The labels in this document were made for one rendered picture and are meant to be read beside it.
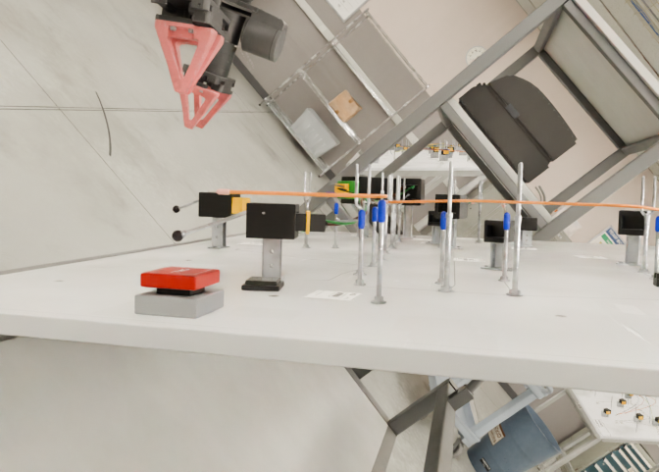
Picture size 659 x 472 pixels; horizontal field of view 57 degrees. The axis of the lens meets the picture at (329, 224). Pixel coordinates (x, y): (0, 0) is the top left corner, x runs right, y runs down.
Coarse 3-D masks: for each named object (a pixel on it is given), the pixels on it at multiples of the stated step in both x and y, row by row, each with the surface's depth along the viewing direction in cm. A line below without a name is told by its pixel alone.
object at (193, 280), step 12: (144, 276) 50; (156, 276) 49; (168, 276) 49; (180, 276) 49; (192, 276) 49; (204, 276) 50; (216, 276) 52; (168, 288) 50; (180, 288) 49; (192, 288) 49; (204, 288) 53
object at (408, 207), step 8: (408, 184) 147; (416, 184) 144; (424, 184) 148; (392, 192) 144; (400, 192) 147; (408, 192) 147; (416, 192) 146; (424, 192) 149; (408, 208) 148; (408, 216) 148; (408, 224) 148; (408, 232) 149
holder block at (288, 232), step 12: (252, 204) 69; (264, 204) 68; (276, 204) 68; (288, 204) 68; (252, 216) 69; (264, 216) 68; (276, 216) 68; (288, 216) 68; (252, 228) 69; (264, 228) 69; (276, 228) 68; (288, 228) 68
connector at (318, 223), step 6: (300, 216) 69; (306, 216) 69; (312, 216) 69; (318, 216) 69; (324, 216) 69; (300, 222) 69; (312, 222) 69; (318, 222) 69; (324, 222) 69; (300, 228) 69; (312, 228) 69; (318, 228) 69; (324, 228) 69
